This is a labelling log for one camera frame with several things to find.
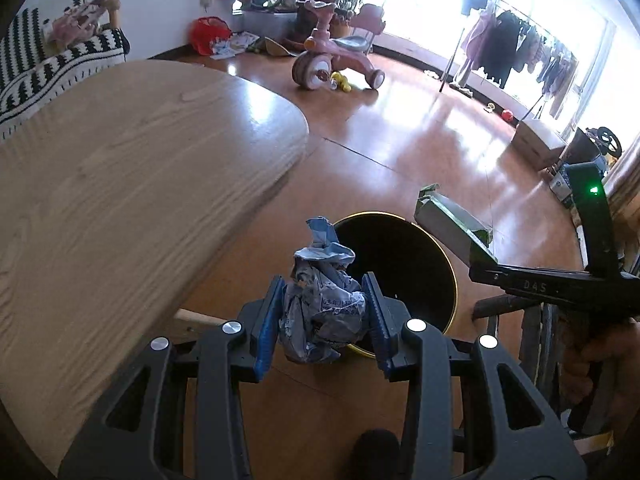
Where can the grey storage tub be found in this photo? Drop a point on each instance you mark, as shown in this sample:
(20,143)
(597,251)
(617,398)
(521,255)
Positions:
(267,22)

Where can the yellow toy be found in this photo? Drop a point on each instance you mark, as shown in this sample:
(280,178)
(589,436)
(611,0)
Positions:
(341,81)

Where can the red bag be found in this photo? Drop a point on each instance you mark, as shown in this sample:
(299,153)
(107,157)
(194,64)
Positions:
(209,35)

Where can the red ball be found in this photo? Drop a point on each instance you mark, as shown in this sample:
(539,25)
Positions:
(508,114)

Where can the black trash bin gold rim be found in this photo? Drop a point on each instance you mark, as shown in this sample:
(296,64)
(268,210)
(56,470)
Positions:
(400,260)

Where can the wooden sofa frame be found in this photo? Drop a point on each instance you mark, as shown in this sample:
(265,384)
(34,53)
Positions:
(115,10)

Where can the blue and white box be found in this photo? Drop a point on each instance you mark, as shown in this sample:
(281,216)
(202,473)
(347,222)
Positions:
(562,187)

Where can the pink child tricycle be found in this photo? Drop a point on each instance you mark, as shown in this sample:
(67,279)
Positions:
(325,55)

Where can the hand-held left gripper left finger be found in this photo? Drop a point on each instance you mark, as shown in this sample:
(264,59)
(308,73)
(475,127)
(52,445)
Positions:
(269,327)

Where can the pink patterned bag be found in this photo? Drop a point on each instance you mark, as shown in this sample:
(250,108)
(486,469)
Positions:
(80,17)

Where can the dark wooden chair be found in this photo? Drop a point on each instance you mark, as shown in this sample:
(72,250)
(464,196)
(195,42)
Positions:
(520,305)

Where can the pink child push car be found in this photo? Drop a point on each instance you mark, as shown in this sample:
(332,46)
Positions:
(370,20)

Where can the cardboard box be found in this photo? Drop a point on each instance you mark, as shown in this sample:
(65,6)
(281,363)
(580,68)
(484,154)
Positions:
(537,142)

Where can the black wheeled device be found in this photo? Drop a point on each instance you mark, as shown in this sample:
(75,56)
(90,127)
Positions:
(605,141)

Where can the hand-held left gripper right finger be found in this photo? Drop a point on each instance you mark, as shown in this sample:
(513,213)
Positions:
(378,321)

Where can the printed paper ball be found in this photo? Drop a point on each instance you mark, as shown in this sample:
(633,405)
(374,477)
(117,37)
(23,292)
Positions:
(320,305)

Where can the metal clothes rack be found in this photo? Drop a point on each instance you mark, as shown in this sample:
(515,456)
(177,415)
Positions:
(452,55)

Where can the person's right hand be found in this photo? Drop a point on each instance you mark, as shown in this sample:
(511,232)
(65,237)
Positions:
(575,370)

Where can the scattered picture books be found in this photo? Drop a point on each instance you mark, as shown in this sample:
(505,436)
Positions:
(235,44)

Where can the light wooden table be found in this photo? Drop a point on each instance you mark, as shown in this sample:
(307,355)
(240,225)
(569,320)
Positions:
(125,185)

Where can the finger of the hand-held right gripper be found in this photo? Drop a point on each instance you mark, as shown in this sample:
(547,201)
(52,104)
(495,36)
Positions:
(520,285)

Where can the row of hanging clothes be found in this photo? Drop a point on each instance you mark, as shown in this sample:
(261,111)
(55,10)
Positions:
(505,45)

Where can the green and white carton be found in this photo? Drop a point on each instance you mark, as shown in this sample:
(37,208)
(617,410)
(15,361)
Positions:
(445,220)

